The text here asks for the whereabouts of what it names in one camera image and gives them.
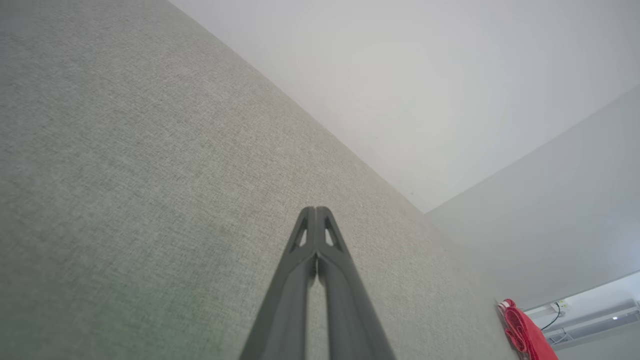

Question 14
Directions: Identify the black wall cable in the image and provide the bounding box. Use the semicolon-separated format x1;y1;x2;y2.
540;301;562;332

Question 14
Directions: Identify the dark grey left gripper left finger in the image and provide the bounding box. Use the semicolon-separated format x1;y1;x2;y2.
240;206;318;360

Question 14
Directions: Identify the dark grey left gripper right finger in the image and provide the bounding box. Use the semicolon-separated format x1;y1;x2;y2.
315;206;396;360

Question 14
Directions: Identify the red basketball jersey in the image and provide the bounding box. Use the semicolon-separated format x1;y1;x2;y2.
497;298;558;360

